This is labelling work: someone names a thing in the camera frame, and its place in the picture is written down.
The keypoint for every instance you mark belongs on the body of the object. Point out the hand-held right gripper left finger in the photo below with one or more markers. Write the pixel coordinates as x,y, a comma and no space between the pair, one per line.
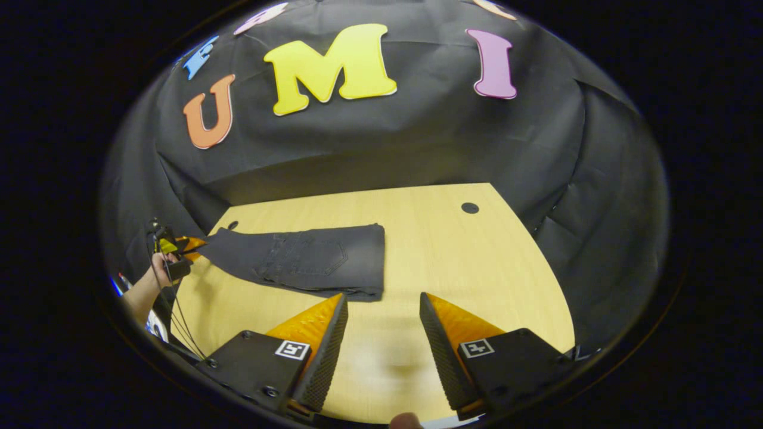
322,357

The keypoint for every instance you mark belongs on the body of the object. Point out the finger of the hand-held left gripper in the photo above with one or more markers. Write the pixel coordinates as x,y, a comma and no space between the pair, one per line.
189,244

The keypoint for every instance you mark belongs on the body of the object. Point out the black backdrop cloth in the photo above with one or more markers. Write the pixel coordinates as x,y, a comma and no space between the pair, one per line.
417,143

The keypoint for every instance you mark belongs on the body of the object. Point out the dark grey jeans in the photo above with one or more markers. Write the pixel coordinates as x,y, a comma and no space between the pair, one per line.
310,259

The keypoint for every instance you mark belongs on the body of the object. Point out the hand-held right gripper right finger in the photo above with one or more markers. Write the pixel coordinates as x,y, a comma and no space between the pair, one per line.
447,357

